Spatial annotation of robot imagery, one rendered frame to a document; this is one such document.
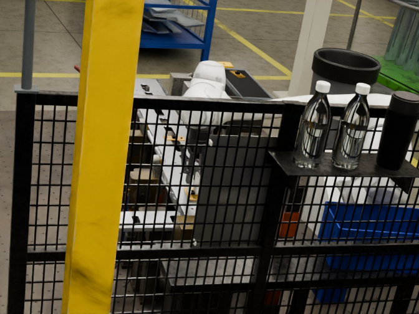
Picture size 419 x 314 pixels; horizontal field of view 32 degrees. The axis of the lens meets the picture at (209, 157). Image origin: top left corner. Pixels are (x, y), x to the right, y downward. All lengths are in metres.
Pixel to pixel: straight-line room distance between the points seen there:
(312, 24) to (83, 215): 5.01
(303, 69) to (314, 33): 0.33
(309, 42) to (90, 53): 5.10
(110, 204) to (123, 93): 0.26
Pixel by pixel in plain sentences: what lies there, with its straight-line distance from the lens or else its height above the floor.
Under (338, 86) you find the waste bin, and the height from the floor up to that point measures 0.57.
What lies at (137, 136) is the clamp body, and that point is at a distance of 2.71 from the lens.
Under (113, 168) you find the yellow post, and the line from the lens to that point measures 1.55.
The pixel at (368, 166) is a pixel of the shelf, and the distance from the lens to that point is 1.79.
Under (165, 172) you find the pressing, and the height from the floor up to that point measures 1.00.
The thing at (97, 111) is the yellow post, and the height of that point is 1.56.
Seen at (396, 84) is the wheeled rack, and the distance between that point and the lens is 6.87.
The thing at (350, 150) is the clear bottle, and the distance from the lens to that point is 1.72.
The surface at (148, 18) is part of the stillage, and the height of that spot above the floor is 0.34.
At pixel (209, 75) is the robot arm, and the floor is 1.44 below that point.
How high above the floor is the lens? 2.10
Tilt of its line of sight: 24 degrees down
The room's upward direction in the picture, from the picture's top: 9 degrees clockwise
